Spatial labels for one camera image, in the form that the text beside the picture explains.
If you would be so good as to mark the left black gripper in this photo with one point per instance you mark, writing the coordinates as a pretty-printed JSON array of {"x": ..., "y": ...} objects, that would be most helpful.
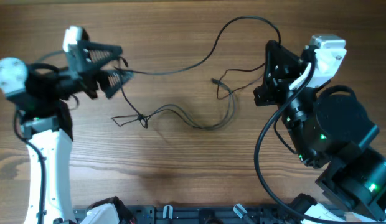
[{"x": 82, "y": 73}]

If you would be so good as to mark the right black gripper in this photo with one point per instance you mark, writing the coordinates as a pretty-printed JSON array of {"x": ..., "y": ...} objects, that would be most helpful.
[{"x": 284, "y": 86}]

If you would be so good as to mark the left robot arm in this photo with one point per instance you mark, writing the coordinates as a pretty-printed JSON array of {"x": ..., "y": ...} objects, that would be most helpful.
[{"x": 42, "y": 120}]

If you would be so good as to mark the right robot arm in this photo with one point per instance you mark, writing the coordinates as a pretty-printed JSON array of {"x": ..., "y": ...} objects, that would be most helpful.
[{"x": 329, "y": 127}]

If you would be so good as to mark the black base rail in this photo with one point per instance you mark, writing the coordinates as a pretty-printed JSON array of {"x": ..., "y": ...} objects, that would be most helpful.
[{"x": 262, "y": 214}]

